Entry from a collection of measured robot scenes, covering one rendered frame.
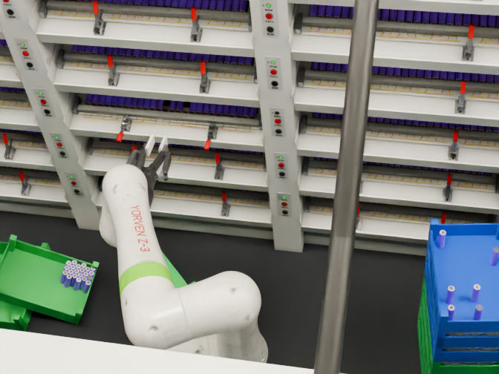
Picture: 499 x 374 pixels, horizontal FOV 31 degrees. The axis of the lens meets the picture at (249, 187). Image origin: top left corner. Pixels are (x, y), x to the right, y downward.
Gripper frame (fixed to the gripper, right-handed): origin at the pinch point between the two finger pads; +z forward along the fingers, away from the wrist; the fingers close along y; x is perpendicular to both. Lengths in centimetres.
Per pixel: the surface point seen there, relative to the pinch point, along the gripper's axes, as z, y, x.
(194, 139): 15.9, -6.6, 8.4
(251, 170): 24.2, -21.5, 24.9
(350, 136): -123, -62, -94
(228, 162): 26.2, -13.8, 23.9
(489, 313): -28, -93, 25
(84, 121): 18.9, 28.5, 6.8
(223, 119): 19.7, -14.7, 3.4
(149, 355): -138, -44, -76
